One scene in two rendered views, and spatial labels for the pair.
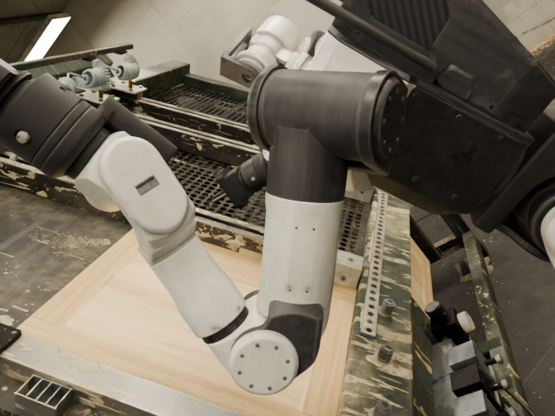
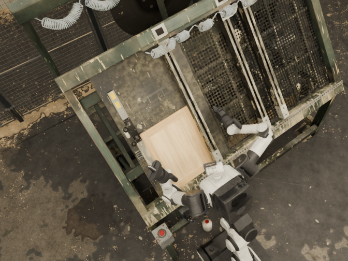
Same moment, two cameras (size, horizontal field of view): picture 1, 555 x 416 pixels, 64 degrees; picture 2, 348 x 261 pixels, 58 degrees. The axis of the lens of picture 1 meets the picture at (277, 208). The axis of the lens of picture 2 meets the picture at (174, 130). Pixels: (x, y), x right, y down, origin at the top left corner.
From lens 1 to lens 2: 202 cm
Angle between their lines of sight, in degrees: 55
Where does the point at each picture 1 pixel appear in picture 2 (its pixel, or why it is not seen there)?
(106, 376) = (149, 159)
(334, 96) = (191, 210)
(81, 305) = (155, 133)
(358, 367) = (190, 185)
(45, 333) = (145, 138)
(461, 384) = not seen: hidden behind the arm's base
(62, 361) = (145, 150)
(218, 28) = not seen: outside the picture
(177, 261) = not seen: hidden behind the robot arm
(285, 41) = (218, 172)
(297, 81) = (192, 203)
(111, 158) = (164, 187)
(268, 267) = (175, 198)
